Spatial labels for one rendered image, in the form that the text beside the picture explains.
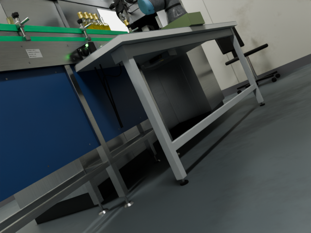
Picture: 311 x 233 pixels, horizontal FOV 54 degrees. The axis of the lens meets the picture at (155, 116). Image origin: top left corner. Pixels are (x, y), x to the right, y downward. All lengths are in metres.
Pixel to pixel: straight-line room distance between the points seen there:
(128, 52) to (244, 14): 3.62
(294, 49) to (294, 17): 0.43
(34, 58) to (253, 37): 3.90
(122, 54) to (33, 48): 0.39
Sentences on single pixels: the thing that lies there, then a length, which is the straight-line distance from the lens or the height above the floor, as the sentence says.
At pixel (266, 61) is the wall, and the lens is 4.90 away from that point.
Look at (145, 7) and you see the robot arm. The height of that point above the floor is 0.98.
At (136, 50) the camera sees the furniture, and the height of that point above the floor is 0.68.
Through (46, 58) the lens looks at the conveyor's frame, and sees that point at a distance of 1.48.
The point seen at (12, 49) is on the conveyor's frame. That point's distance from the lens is 1.38.
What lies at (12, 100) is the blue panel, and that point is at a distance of 1.28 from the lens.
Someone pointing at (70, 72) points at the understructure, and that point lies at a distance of 1.56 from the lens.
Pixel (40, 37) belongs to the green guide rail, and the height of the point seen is 0.91.
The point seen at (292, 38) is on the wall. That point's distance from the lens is 4.80.
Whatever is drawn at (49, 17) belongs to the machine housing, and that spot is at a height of 1.20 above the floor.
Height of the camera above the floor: 0.42
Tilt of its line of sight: 3 degrees down
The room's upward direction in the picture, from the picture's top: 25 degrees counter-clockwise
